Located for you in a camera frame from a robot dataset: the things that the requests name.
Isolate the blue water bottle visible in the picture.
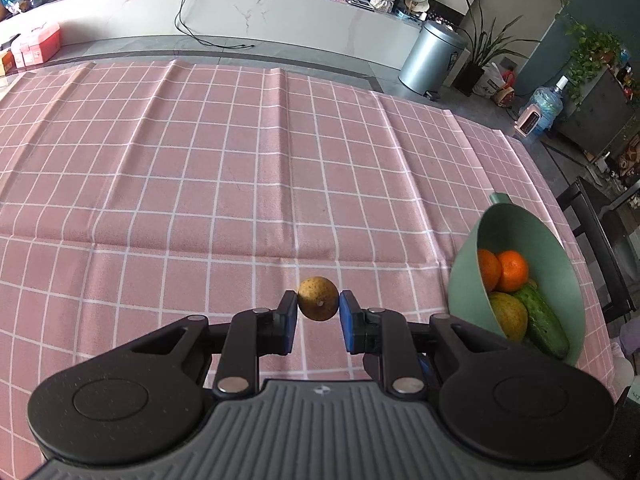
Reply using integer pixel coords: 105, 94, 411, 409
529, 76, 570, 134

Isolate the black power cable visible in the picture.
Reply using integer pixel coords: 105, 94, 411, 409
173, 0, 256, 50

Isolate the black dining chair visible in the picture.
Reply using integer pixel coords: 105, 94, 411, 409
556, 177, 639, 323

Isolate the pink small heater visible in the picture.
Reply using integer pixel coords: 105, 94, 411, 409
514, 103, 541, 138

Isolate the red white carton box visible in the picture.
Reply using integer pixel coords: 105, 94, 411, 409
11, 23, 61, 68

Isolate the large yellow-green pear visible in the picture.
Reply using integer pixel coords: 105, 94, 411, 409
488, 292, 528, 342

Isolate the orange near pear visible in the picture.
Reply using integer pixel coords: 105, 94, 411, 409
477, 248, 502, 292

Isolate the brown longan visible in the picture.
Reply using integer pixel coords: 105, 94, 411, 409
297, 276, 338, 322

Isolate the dark grey sideboard cabinet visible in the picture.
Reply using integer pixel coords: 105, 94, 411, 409
553, 70, 639, 156

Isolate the green cucumber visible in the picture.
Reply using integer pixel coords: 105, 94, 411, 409
513, 284, 570, 361

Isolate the green colander bowl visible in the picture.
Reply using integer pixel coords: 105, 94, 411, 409
448, 193, 586, 365

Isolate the potted plant black pot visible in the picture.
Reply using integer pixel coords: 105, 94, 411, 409
454, 0, 539, 96

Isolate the hanging green vine plant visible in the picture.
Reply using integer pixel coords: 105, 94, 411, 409
555, 0, 622, 108

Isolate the white tv cabinet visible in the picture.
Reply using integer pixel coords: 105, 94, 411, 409
1, 0, 420, 68

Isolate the pink checked tablecloth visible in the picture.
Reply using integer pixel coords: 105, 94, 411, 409
1, 61, 614, 479

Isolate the middle orange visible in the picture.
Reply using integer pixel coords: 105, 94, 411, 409
496, 250, 529, 292

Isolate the white plastic bag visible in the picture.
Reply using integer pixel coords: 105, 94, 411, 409
473, 62, 506, 99

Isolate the silver pedal trash can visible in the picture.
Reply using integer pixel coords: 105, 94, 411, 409
398, 21, 466, 100

